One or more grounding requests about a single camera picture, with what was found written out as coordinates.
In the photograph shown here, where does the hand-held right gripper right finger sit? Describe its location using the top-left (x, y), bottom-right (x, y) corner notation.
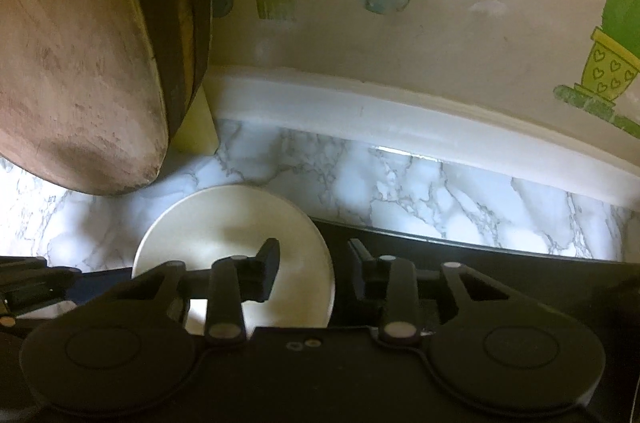
top-left (347, 238), bottom-right (512, 347)

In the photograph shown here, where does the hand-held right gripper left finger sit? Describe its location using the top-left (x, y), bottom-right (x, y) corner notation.
top-left (117, 237), bottom-right (282, 347)

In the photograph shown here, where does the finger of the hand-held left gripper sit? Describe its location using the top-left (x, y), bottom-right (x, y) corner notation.
top-left (74, 269), bottom-right (134, 306)

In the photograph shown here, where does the cream bowl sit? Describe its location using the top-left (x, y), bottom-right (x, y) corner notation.
top-left (131, 186), bottom-right (336, 334)

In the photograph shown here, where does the pale yellow board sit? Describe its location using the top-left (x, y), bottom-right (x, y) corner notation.
top-left (172, 86), bottom-right (218, 154)

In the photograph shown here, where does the black gas stove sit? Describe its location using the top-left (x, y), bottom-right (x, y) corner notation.
top-left (307, 218), bottom-right (640, 423)

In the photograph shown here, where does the round wooden cutting board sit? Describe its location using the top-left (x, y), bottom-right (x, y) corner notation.
top-left (0, 0), bottom-right (216, 196)

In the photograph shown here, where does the printed wall sticker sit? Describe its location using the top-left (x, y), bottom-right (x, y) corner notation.
top-left (205, 0), bottom-right (640, 139)

